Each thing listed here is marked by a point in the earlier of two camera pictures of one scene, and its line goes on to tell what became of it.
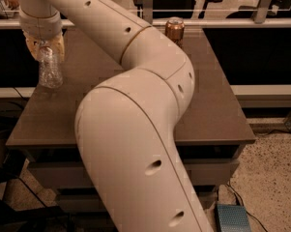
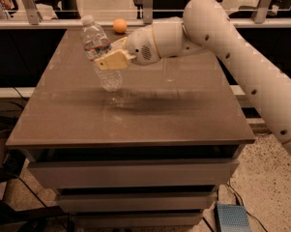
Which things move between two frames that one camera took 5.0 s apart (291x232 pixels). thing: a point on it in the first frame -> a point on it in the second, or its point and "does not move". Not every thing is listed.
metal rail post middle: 148,4 does not move
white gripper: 40,27 -> 141,46
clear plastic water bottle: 50,73 -> 97,43
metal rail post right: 262,10 does not move
